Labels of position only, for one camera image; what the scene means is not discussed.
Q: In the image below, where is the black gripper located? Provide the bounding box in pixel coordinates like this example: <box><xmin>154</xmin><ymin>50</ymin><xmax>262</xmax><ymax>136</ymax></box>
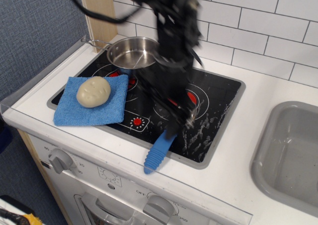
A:
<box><xmin>140</xmin><ymin>58</ymin><xmax>197</xmax><ymax>140</ymax></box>

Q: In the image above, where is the blue handled metal spoon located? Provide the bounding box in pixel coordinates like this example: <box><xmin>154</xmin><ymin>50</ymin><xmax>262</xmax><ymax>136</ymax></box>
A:
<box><xmin>143</xmin><ymin>105</ymin><xmax>198</xmax><ymax>175</ymax></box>

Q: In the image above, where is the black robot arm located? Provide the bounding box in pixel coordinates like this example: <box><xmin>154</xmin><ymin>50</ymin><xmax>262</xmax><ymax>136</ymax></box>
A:
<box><xmin>132</xmin><ymin>0</ymin><xmax>201</xmax><ymax>139</ymax></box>

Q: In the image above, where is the black toy stovetop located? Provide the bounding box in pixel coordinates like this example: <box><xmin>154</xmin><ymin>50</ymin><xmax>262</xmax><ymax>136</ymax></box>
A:
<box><xmin>47</xmin><ymin>57</ymin><xmax>245</xmax><ymax>169</ymax></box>

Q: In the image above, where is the stainless steel pot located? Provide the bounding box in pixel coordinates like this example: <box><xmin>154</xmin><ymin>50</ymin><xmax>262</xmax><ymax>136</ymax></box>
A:
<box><xmin>80</xmin><ymin>37</ymin><xmax>159</xmax><ymax>79</ymax></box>

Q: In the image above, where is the grey right oven knob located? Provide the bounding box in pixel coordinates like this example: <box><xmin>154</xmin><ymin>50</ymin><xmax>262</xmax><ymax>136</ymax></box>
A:
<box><xmin>143</xmin><ymin>195</ymin><xmax>175</xmax><ymax>225</ymax></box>

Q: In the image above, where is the grey oven knob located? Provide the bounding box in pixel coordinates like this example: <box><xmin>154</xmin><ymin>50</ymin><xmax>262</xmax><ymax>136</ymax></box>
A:
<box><xmin>143</xmin><ymin>195</ymin><xmax>175</xmax><ymax>225</ymax></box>
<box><xmin>48</xmin><ymin>149</ymin><xmax>73</xmax><ymax>174</ymax></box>

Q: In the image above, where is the beige toy potato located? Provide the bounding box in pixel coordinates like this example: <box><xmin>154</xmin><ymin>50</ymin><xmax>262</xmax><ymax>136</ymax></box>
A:
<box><xmin>76</xmin><ymin>76</ymin><xmax>111</xmax><ymax>108</ymax></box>

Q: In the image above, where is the blue microfiber cloth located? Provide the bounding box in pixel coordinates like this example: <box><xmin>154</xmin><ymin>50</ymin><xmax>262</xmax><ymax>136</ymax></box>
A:
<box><xmin>53</xmin><ymin>75</ymin><xmax>129</xmax><ymax>126</ymax></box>

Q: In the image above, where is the grey sink basin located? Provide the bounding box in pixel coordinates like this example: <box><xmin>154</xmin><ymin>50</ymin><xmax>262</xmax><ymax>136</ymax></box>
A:
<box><xmin>251</xmin><ymin>101</ymin><xmax>318</xmax><ymax>217</ymax></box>

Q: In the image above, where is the white toy oven front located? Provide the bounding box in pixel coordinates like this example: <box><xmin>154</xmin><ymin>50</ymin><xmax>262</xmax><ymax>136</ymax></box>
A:
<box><xmin>30</xmin><ymin>136</ymin><xmax>252</xmax><ymax>225</ymax></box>

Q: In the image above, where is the grey left oven knob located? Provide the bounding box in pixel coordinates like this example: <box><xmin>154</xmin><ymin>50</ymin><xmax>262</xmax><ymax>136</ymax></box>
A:
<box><xmin>48</xmin><ymin>149</ymin><xmax>73</xmax><ymax>174</ymax></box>

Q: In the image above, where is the yellow black object bottom left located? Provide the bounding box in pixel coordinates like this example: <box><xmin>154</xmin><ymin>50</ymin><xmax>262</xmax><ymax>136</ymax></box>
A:
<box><xmin>0</xmin><ymin>209</ymin><xmax>43</xmax><ymax>225</ymax></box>

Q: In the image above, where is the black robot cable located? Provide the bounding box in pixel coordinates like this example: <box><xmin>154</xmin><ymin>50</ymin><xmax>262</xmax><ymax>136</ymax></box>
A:
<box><xmin>66</xmin><ymin>0</ymin><xmax>150</xmax><ymax>24</ymax></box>

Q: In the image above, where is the wooden side post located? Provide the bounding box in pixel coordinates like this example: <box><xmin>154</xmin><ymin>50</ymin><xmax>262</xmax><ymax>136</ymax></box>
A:
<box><xmin>81</xmin><ymin>0</ymin><xmax>117</xmax><ymax>47</ymax></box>

